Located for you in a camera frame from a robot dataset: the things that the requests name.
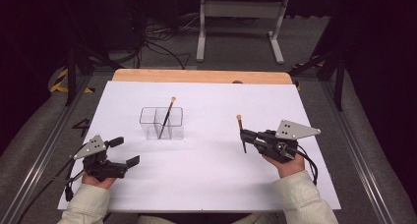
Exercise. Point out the black tripod stand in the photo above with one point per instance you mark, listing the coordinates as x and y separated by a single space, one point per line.
337 73
73 70

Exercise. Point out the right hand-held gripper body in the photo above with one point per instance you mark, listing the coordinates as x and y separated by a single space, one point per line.
278 148

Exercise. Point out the black makeup brush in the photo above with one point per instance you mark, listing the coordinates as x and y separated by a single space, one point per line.
240 124
166 117

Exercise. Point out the yellow black floor tape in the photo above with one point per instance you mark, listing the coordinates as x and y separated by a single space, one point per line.
59 84

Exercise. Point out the person's left hand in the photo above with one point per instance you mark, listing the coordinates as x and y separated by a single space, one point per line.
98 183

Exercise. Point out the grey metal stand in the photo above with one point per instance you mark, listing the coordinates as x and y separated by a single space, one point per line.
241 9

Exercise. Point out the aluminium frame rail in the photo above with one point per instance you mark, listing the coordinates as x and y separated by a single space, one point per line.
357 158
39 158

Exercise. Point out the white paper sheet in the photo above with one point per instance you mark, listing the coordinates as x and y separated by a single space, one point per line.
203 171

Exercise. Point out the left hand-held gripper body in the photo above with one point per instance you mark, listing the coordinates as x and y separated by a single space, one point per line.
101 168

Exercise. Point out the person's right hand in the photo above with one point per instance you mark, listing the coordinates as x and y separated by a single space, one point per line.
290 166

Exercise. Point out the clear plastic organizer box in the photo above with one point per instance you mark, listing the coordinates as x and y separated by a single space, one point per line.
160 122

